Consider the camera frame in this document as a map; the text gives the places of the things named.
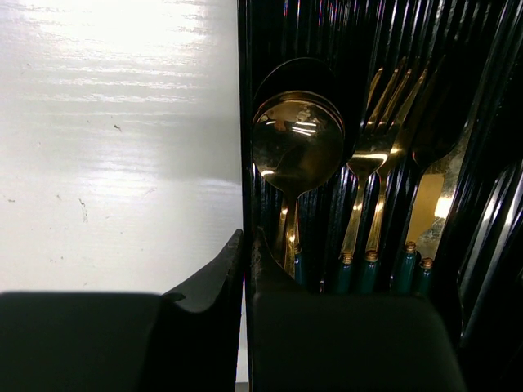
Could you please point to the metal chopstick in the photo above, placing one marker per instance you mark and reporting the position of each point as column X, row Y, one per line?
column 499, row 220

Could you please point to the gold knife green handle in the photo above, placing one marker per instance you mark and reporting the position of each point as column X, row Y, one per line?
column 403, row 273
column 440, row 167

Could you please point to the black cutlery tray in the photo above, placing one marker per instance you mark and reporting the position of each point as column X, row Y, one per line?
column 474, row 53

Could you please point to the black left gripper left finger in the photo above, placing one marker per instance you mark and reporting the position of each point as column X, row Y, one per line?
column 186, row 339

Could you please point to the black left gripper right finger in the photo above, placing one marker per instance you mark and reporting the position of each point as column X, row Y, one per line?
column 299, row 341

